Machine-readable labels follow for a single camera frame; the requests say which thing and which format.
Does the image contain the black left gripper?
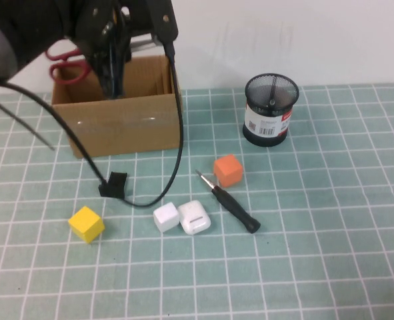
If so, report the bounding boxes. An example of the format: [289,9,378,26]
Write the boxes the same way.
[59,0,151,100]

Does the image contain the red handled scissors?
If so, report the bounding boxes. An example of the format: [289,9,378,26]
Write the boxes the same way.
[45,32,164,85]

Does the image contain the black handled screwdriver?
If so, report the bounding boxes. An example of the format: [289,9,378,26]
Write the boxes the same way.
[195,169,261,235]

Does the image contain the brown cardboard box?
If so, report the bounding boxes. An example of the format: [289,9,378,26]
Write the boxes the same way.
[51,55,183,159]

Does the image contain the orange cube block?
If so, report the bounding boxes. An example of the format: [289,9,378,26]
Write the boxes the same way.
[213,153,244,188]

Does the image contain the yellow cube block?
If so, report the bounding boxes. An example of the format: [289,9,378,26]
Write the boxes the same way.
[67,205,105,244]

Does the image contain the white cube block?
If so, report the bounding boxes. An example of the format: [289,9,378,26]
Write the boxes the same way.
[152,201,180,233]

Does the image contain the black mesh pen holder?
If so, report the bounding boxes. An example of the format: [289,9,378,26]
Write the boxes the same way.
[242,73,299,147]

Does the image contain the white earbuds charging case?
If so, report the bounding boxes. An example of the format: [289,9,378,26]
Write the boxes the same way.
[177,199,211,235]

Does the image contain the green checkered tablecloth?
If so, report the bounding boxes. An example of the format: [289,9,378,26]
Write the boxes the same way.
[0,83,394,320]

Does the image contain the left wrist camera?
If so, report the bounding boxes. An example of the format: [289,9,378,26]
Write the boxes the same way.
[146,0,179,43]

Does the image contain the black left camera cable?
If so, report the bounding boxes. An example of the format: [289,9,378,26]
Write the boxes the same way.
[0,41,185,208]

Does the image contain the plastic cable tie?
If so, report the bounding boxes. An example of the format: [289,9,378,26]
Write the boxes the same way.
[0,94,57,151]

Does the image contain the black plastic bracket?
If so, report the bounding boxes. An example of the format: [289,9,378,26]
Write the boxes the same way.
[98,171,129,198]

